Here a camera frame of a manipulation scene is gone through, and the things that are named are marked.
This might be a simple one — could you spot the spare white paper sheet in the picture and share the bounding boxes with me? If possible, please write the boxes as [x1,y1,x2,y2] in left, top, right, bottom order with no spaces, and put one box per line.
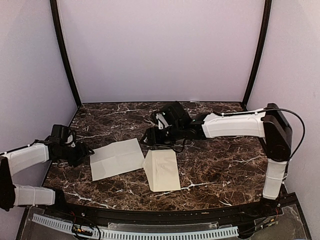
[90,138,145,181]

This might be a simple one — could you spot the black corner frame post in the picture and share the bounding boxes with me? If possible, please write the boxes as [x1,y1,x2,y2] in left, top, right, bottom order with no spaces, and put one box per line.
[241,0,272,110]
[49,0,82,108]

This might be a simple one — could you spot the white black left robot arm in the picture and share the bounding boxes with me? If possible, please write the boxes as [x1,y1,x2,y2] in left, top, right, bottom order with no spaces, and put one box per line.
[0,124,95,218]

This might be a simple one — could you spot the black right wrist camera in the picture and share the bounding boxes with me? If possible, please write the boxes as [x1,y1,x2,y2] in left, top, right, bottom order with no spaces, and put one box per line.
[151,112,167,130]

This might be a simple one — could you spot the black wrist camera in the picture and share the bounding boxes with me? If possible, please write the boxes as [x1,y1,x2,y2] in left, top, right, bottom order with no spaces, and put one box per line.
[65,130,77,148]
[151,112,167,130]

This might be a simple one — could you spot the black left corner frame post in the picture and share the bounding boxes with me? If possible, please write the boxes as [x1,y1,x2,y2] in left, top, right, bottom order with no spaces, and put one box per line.
[49,0,82,108]

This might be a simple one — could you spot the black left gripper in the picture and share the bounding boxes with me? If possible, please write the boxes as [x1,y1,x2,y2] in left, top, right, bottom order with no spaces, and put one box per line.
[56,141,94,168]

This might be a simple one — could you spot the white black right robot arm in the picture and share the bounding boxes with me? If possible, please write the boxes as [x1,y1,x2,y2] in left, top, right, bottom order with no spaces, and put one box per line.
[140,101,296,217]

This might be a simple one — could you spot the white slotted cable duct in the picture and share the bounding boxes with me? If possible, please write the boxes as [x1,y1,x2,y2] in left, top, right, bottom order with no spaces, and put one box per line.
[32,213,239,240]

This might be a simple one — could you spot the cream paper envelope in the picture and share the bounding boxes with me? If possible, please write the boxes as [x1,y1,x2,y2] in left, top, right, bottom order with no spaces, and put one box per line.
[142,149,181,192]

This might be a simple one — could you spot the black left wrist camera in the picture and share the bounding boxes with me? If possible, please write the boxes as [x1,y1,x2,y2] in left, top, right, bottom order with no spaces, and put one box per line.
[65,130,77,148]

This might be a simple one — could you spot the black right corner frame post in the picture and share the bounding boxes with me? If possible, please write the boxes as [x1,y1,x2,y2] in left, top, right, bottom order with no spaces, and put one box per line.
[241,0,272,110]

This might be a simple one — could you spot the black front table rail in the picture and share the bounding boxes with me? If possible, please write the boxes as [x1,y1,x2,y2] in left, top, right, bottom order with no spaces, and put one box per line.
[50,202,277,226]

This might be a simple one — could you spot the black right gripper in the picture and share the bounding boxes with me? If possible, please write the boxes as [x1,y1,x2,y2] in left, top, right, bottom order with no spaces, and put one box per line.
[140,123,184,148]

